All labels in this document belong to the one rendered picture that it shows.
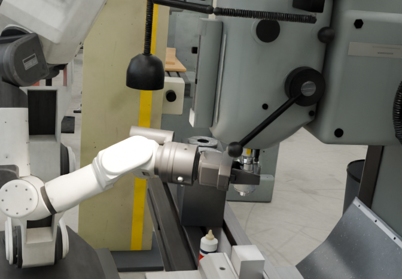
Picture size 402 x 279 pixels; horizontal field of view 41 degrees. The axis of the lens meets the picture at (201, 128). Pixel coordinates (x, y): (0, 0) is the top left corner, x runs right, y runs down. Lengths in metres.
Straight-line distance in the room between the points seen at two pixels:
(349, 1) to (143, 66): 0.39
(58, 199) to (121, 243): 2.02
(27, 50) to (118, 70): 1.64
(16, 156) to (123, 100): 1.72
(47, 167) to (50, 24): 0.56
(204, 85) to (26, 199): 0.42
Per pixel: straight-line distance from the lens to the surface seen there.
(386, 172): 1.36
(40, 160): 1.63
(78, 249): 2.14
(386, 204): 1.36
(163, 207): 1.62
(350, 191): 3.08
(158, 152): 1.13
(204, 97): 1.04
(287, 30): 0.98
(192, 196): 1.48
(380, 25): 1.03
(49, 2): 1.23
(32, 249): 1.86
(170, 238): 1.45
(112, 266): 2.35
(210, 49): 1.03
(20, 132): 1.16
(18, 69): 1.14
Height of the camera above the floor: 1.65
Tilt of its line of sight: 17 degrees down
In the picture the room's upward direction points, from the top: 6 degrees clockwise
